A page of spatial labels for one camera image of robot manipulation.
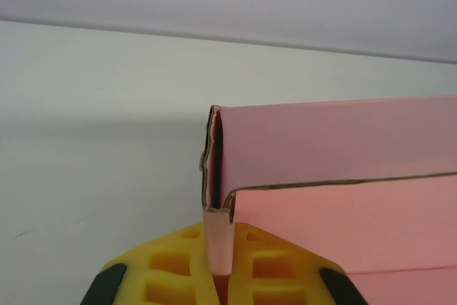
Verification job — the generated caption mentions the black yellow-tipped left gripper left finger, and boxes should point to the black yellow-tipped left gripper left finger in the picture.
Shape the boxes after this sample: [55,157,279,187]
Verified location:
[81,221,219,305]

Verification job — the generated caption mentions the black yellow-tipped left gripper right finger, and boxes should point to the black yellow-tipped left gripper right finger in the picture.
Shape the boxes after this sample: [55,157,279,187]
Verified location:
[228,222,368,305]

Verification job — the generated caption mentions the pink cardboard box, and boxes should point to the pink cardboard box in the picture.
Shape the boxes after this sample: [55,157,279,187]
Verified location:
[197,94,457,305]

